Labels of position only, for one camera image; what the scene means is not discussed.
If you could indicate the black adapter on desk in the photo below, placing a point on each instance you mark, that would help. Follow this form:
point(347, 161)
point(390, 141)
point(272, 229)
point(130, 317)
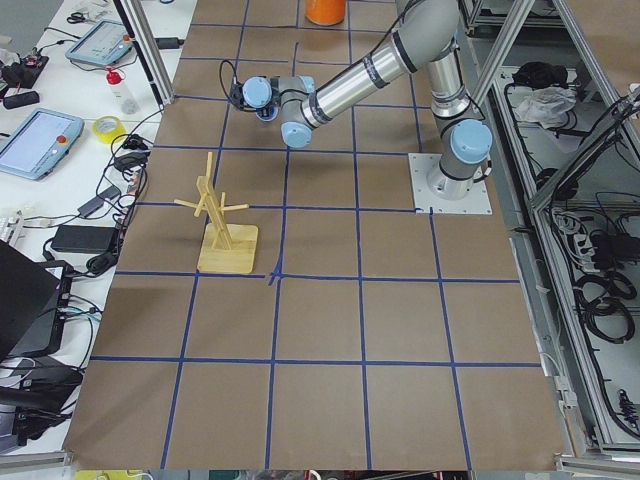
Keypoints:
point(169, 43)

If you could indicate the black scissors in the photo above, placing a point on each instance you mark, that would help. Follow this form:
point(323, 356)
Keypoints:
point(76, 18)

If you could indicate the teach pendant near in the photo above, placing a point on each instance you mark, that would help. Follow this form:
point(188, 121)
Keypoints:
point(40, 143)

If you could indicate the aluminium frame rail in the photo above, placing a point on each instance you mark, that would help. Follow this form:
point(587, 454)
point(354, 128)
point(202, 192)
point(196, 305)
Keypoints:
point(571, 196)

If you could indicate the black power adapter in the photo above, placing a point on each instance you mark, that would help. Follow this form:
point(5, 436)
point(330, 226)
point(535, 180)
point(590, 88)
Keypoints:
point(83, 239)

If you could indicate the black monitor on desk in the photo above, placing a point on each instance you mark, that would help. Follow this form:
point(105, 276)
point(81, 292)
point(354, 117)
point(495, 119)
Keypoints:
point(33, 295)

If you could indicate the aluminium frame post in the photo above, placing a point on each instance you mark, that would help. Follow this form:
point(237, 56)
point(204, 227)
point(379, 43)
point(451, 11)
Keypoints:
point(136, 24)

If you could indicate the crumpled white cloth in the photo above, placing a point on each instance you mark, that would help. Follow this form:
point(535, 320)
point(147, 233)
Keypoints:
point(548, 107)

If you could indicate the orange can with grey lid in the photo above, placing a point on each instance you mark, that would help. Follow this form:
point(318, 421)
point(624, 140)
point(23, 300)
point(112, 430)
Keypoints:
point(325, 12)

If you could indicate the teach pendant far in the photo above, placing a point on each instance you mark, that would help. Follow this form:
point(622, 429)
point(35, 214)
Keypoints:
point(105, 44)

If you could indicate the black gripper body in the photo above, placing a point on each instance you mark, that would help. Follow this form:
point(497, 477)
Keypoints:
point(264, 113)

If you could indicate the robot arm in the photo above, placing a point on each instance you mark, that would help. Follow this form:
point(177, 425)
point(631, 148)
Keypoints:
point(423, 37)

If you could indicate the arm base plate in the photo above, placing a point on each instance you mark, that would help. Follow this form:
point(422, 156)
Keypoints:
point(435, 193)

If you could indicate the wooden cup stand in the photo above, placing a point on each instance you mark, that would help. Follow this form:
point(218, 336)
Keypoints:
point(226, 247)

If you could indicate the black cable coil floor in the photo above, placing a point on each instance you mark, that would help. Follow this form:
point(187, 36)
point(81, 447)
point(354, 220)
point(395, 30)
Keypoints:
point(616, 288)

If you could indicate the yellow tape roll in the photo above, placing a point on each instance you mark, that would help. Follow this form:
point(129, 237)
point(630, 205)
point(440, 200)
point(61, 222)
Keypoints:
point(108, 129)

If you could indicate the teach pendant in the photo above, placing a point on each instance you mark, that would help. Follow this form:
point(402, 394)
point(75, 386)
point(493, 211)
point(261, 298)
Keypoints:
point(105, 44)
point(40, 143)

